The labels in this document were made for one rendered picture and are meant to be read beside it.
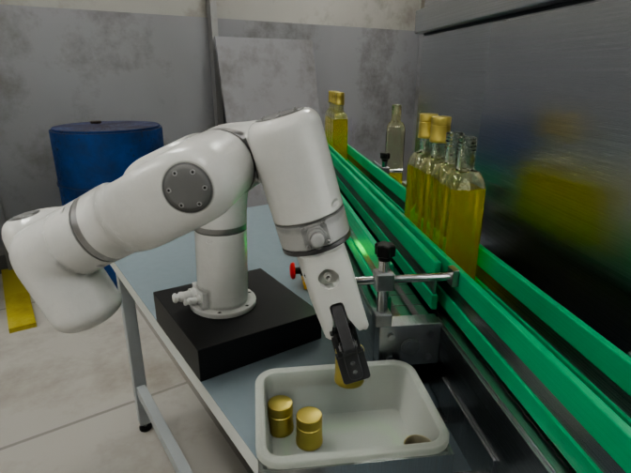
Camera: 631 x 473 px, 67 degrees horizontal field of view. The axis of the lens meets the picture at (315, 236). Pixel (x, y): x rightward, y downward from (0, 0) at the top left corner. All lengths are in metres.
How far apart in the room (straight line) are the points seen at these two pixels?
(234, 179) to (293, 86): 3.45
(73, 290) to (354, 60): 4.00
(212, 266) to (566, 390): 0.58
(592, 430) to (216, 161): 0.40
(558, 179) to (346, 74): 3.70
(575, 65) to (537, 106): 0.10
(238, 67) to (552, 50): 3.03
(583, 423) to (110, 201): 0.48
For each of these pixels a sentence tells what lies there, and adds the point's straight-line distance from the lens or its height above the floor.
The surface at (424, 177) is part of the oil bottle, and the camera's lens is 0.87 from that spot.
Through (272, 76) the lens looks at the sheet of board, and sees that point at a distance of 3.80.
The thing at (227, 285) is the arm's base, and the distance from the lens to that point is 0.87.
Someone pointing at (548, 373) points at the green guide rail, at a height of 0.95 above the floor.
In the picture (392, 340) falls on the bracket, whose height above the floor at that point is 0.86.
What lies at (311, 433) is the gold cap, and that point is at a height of 0.80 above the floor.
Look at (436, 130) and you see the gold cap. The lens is 0.86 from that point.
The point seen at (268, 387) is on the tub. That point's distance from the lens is 0.69.
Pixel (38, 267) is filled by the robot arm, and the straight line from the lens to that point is 0.62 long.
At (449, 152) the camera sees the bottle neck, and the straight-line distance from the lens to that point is 0.82.
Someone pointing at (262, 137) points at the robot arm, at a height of 1.18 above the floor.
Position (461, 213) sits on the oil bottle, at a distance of 0.76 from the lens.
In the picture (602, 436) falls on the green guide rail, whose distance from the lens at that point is 0.50.
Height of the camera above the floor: 1.24
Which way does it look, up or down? 19 degrees down
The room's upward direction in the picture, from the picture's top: straight up
